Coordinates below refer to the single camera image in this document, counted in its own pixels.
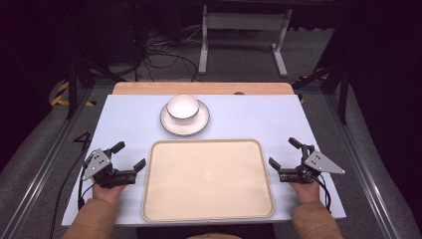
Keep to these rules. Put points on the wooden table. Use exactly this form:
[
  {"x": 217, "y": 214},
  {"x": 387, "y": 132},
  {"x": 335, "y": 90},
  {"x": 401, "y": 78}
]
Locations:
[{"x": 149, "y": 88}]

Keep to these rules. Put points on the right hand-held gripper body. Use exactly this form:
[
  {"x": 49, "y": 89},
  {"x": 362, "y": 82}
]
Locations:
[{"x": 320, "y": 163}]

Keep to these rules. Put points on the person's left hand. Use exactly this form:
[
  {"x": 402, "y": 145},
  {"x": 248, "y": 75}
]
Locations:
[{"x": 107, "y": 194}]

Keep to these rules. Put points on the beige plastic tray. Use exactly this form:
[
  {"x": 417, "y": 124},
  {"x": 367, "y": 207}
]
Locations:
[{"x": 207, "y": 181}]

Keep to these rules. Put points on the aluminium floor rail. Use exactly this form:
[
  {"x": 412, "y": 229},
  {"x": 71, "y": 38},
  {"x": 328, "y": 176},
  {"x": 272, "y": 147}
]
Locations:
[
  {"x": 365, "y": 176},
  {"x": 36, "y": 179}
]

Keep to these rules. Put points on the yellow black floor tape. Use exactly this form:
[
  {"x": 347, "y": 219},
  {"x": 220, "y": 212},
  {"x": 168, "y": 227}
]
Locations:
[{"x": 59, "y": 96}]

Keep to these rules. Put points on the white bowl with dark rim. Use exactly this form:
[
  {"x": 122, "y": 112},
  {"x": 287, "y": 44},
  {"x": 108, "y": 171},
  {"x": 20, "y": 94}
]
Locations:
[{"x": 183, "y": 107}]

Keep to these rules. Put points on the white table board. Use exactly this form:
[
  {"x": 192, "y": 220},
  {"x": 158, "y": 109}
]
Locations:
[{"x": 252, "y": 119}]

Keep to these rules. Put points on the person's right hand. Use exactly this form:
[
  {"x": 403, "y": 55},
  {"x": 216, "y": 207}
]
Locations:
[{"x": 307, "y": 192}]

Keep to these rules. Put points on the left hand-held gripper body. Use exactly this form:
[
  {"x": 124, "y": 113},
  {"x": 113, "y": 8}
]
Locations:
[{"x": 99, "y": 166}]

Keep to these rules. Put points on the white metal stand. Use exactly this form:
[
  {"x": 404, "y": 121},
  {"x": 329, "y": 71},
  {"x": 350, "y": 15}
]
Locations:
[{"x": 245, "y": 20}]

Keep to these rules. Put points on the white plate with dark rim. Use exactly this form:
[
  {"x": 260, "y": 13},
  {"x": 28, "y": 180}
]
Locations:
[{"x": 185, "y": 128}]

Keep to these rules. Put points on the black tripod stand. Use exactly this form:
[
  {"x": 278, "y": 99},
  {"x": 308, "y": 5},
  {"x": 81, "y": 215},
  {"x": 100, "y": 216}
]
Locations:
[
  {"x": 343, "y": 96},
  {"x": 72, "y": 89}
]

